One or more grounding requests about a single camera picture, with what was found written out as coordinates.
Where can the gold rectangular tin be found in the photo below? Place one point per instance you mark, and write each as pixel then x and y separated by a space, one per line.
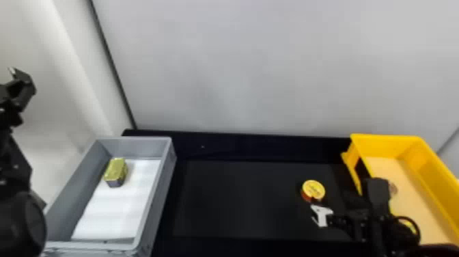
pixel 115 171

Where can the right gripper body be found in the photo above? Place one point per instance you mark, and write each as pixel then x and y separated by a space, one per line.
pixel 353 222

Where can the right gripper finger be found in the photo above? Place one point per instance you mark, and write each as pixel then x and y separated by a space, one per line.
pixel 321 214

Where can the white foam pad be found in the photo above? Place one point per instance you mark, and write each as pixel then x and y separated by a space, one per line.
pixel 118 211

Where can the yellow rectangular box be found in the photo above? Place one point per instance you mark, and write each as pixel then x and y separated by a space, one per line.
pixel 426 168

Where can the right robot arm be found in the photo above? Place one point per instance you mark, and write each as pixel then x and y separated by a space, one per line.
pixel 401 247

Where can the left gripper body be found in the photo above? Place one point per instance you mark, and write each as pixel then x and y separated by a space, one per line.
pixel 8 109

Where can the grey crate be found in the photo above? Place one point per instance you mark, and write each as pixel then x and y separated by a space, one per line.
pixel 68 201

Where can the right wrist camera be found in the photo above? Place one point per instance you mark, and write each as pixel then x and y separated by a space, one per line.
pixel 378 195

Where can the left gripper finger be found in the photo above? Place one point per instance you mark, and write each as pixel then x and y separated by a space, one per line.
pixel 21 88

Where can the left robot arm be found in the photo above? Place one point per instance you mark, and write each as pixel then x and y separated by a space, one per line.
pixel 16 222

